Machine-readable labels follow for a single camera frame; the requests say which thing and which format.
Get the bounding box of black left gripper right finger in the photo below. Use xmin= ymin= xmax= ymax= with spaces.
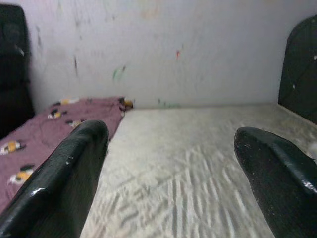
xmin=234 ymin=126 xmax=317 ymax=238

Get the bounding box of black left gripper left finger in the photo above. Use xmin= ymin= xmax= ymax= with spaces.
xmin=0 ymin=119 xmax=109 ymax=238

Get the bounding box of purple cartoon print blanket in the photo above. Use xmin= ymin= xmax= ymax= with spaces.
xmin=0 ymin=96 xmax=136 ymax=211

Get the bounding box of white quilted mattress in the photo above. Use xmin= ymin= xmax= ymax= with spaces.
xmin=79 ymin=103 xmax=317 ymax=238

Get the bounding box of black tufted headboard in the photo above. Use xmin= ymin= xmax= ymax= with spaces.
xmin=277 ymin=14 xmax=317 ymax=125

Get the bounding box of black furniture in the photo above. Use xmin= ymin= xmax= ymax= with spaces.
xmin=0 ymin=4 xmax=36 ymax=140

